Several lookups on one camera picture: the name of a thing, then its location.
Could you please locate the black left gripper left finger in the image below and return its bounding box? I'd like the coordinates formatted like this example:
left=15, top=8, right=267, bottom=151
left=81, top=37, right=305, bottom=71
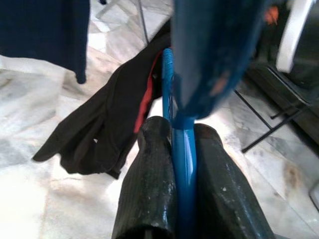
left=112, top=116, right=179, bottom=239

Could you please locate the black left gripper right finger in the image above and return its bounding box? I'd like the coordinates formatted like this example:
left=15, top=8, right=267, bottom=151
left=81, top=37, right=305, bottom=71
left=194, top=123, right=275, bottom=239

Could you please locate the blue plastic clothes hanger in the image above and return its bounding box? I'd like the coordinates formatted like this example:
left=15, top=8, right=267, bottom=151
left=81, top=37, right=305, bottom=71
left=161, top=48, right=199, bottom=239

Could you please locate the black garment with red trim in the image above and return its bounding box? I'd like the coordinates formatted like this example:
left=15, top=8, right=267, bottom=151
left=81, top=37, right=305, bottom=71
left=31, top=24, right=176, bottom=179

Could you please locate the teal blue garment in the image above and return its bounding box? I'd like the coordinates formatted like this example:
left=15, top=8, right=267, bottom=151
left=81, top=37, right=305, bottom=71
left=171, top=0, right=274, bottom=120

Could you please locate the dark navy printed shirt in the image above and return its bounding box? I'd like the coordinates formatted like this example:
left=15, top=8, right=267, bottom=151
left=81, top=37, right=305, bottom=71
left=0, top=0, right=91, bottom=85

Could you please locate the black metal folding chair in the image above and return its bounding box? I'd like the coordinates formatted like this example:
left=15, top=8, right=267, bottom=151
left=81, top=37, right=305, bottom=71
left=234, top=14, right=319, bottom=153

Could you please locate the silver metal clothes rack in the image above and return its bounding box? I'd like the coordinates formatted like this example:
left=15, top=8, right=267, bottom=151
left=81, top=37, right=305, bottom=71
left=96, top=0, right=153, bottom=47

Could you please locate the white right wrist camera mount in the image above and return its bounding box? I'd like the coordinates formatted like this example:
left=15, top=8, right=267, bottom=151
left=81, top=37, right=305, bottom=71
left=276, top=0, right=315, bottom=73

